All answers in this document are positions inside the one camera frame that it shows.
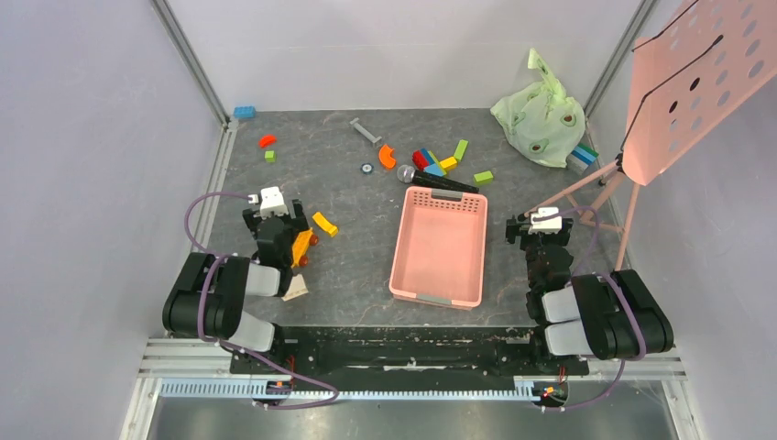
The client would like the green avocado plastic bag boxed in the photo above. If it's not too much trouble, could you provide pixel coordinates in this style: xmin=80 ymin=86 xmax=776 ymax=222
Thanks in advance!
xmin=490 ymin=48 xmax=586 ymax=168

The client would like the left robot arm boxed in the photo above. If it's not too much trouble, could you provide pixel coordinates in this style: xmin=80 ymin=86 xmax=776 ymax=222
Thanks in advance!
xmin=162 ymin=199 xmax=310 ymax=374

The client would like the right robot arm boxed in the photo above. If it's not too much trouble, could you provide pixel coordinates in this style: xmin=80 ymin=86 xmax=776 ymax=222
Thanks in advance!
xmin=505 ymin=216 xmax=674 ymax=374

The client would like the orange toy car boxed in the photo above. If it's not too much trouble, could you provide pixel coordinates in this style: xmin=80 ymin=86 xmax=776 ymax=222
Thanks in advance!
xmin=292 ymin=228 xmax=319 ymax=268

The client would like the yellow curved block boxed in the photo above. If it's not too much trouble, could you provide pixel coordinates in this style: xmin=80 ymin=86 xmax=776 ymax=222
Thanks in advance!
xmin=312 ymin=212 xmax=339 ymax=237

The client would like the white large brick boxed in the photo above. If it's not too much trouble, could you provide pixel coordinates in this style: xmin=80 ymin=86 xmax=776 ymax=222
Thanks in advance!
xmin=282 ymin=274 xmax=309 ymax=302

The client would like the red arch block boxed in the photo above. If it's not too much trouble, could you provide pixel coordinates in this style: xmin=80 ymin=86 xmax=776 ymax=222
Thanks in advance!
xmin=257 ymin=135 xmax=277 ymax=149

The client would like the short green block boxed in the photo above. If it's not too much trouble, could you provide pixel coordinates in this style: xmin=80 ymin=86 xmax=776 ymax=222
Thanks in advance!
xmin=473 ymin=170 xmax=494 ymax=186

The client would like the pink plastic basket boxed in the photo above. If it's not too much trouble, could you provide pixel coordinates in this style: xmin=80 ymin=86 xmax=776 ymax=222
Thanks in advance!
xmin=388 ymin=186 xmax=488 ymax=310

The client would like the grey blue green brick stack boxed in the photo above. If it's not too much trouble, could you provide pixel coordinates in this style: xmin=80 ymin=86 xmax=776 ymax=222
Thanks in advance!
xmin=566 ymin=143 xmax=598 ymax=174

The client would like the orange curved track piece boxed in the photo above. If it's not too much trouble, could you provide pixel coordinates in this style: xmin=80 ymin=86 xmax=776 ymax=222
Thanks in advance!
xmin=378 ymin=144 xmax=397 ymax=170

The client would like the yellow small block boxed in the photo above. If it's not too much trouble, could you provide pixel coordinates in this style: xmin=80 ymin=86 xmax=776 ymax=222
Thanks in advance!
xmin=440 ymin=157 xmax=459 ymax=172

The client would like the long green block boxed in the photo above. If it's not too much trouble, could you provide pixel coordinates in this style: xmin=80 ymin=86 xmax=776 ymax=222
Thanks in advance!
xmin=454 ymin=139 xmax=469 ymax=162

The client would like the black microphone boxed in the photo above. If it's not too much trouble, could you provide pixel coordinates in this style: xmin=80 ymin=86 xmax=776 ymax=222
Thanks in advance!
xmin=397 ymin=165 xmax=479 ymax=193

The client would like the red blue brick stack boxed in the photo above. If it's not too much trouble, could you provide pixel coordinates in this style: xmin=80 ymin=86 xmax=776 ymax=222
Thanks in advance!
xmin=412 ymin=148 xmax=446 ymax=177

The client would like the pink music stand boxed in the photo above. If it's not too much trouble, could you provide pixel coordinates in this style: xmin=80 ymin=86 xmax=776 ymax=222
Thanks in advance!
xmin=540 ymin=0 xmax=776 ymax=269

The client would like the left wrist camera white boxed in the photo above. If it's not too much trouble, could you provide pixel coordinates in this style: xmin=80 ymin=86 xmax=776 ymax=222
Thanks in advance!
xmin=248 ymin=186 xmax=289 ymax=219

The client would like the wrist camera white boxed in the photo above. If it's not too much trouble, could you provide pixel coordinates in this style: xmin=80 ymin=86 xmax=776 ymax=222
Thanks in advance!
xmin=248 ymin=186 xmax=289 ymax=219
xmin=528 ymin=207 xmax=564 ymax=235

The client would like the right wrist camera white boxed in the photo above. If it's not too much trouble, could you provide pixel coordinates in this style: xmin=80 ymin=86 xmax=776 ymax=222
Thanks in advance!
xmin=528 ymin=207 xmax=564 ymax=235

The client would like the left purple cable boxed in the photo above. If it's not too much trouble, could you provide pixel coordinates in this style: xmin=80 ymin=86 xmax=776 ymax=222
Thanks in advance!
xmin=184 ymin=192 xmax=340 ymax=411

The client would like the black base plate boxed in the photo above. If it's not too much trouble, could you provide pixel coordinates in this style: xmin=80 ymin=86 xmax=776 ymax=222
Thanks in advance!
xmin=264 ymin=325 xmax=589 ymax=377

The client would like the blue brick at wall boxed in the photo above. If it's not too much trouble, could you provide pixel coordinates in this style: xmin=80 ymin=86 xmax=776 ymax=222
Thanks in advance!
xmin=233 ymin=105 xmax=256 ymax=119

